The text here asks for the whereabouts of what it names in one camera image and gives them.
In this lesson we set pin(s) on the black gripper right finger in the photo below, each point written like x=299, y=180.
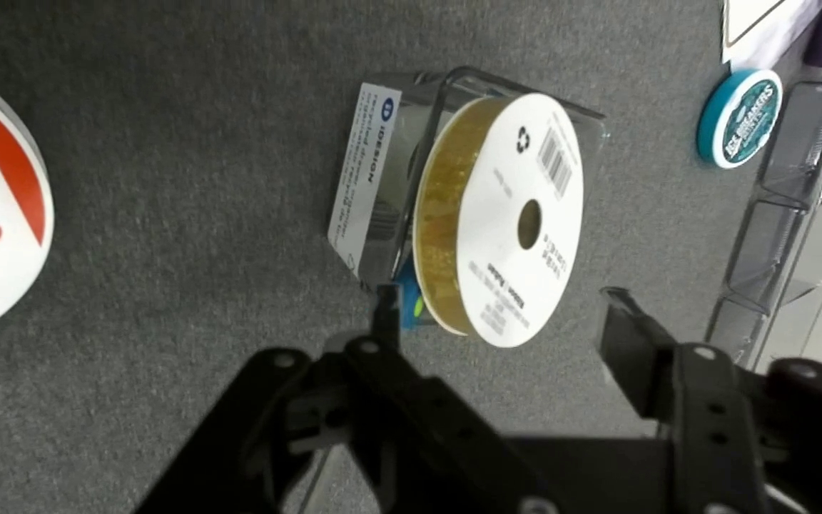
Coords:
x=764, y=438

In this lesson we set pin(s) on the clear plastic container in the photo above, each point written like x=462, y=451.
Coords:
x=373, y=172

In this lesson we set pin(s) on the gray tablecloth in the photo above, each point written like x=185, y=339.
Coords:
x=192, y=144

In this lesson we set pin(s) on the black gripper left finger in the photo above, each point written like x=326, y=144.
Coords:
x=356, y=428

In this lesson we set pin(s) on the white disc gold ribbon spool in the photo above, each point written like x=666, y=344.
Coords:
x=515, y=172

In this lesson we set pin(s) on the clear acrylic desk organizer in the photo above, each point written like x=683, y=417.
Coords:
x=793, y=238

